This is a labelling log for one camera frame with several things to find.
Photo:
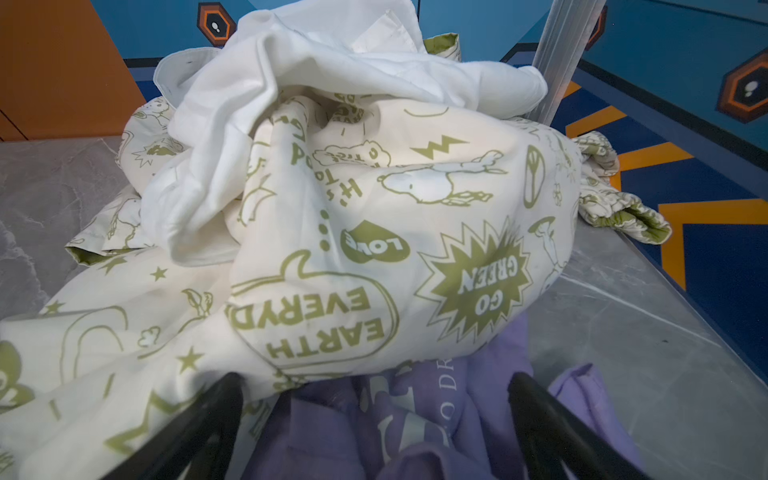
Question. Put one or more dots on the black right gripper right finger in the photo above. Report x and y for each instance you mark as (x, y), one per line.
(555, 444)

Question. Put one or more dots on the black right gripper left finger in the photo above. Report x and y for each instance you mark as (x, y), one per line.
(198, 444)

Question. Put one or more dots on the lavender purple cloth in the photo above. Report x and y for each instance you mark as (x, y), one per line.
(436, 419)

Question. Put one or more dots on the cream cloth with green print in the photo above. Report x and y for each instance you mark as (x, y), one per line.
(369, 231)

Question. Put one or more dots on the plain white cloth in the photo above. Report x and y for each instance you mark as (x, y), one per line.
(336, 47)

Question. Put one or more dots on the right aluminium corner post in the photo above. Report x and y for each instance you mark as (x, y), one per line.
(565, 35)

